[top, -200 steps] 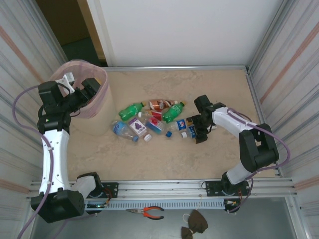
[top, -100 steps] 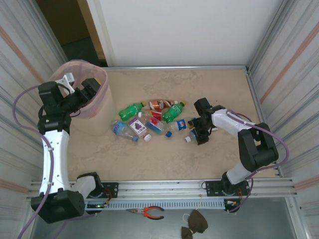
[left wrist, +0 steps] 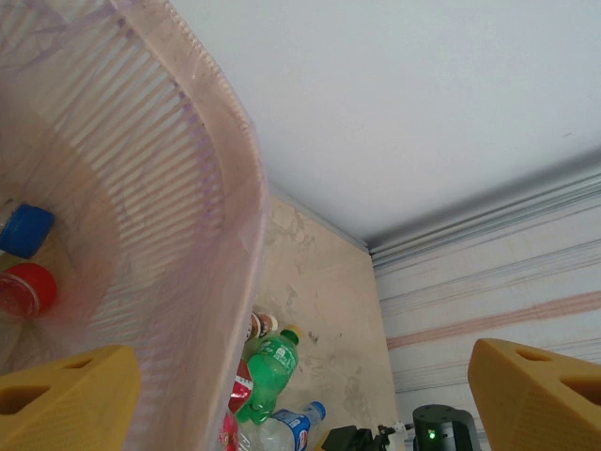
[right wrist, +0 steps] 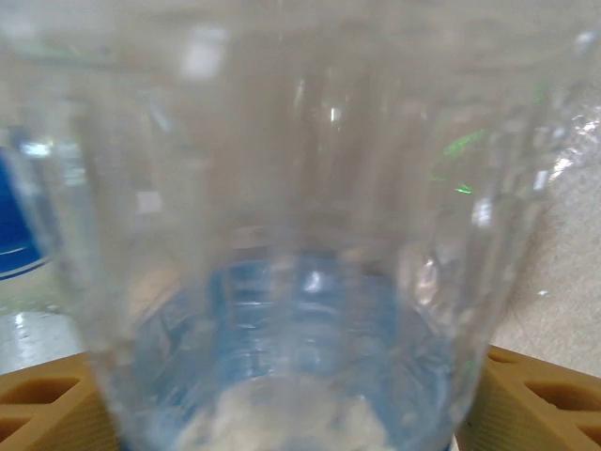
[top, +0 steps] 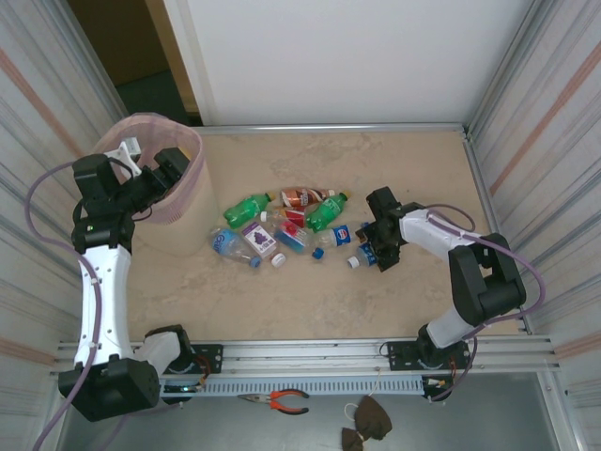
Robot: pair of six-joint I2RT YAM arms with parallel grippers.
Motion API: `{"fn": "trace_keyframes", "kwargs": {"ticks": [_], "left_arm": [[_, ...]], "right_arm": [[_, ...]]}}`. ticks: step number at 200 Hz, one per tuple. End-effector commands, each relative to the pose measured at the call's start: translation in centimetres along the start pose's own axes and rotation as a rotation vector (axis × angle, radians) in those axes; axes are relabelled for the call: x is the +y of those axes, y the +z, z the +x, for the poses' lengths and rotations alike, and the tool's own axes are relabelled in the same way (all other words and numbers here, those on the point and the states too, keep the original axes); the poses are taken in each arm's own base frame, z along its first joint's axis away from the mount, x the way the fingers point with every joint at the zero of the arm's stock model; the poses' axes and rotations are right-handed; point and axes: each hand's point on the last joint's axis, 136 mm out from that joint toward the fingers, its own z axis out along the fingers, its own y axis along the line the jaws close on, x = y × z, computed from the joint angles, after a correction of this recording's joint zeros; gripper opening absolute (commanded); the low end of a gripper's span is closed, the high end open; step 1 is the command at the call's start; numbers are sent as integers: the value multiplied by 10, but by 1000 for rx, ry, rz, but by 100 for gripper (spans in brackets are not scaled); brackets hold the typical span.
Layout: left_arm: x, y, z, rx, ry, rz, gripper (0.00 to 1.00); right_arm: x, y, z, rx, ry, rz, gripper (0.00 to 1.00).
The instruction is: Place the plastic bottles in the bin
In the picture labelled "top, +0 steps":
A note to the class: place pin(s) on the Pepsi blue label bottle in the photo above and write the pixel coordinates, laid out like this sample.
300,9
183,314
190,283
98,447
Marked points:
342,236

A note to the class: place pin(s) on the beige waste bin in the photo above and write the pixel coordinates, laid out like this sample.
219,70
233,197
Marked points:
192,230

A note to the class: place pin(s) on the blue label bottle white cap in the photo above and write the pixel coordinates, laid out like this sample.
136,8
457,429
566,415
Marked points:
364,256

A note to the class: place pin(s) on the green plastic bottle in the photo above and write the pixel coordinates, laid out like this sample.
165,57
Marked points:
244,206

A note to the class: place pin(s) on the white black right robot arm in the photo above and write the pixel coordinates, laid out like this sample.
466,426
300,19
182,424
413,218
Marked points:
422,230

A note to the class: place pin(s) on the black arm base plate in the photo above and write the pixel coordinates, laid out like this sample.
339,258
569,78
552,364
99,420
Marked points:
399,357
211,352

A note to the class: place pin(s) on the aluminium back frame rail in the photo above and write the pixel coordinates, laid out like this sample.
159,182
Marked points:
328,128

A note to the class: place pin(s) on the aluminium side frame rail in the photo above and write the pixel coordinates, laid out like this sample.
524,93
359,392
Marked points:
484,188

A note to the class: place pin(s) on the pink plastic bin liner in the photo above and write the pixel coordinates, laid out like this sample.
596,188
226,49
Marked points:
197,160

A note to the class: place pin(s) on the small brown cloth pouch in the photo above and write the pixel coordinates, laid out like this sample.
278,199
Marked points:
351,439

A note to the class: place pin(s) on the Fiji water bottle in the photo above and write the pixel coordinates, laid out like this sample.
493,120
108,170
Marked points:
288,235

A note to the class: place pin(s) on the large brown cloth pouch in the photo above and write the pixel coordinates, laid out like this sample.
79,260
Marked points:
373,418

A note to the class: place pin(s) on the green Sprite label bottle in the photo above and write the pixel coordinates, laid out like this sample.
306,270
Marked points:
324,213

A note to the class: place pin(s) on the brown wooden door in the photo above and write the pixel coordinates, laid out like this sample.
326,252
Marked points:
117,37

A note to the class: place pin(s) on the aluminium corner post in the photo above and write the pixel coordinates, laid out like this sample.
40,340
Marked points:
82,47
507,66

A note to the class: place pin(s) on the clear bottle blue logo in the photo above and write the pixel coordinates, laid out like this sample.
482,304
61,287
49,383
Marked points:
225,242

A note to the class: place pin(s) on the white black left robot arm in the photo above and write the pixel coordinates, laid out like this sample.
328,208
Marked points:
103,305

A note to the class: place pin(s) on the orange red label tea bottle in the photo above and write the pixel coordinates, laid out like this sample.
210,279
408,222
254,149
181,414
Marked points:
293,217

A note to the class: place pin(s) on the purple grape label bottle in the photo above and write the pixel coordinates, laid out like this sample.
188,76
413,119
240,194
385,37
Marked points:
257,239

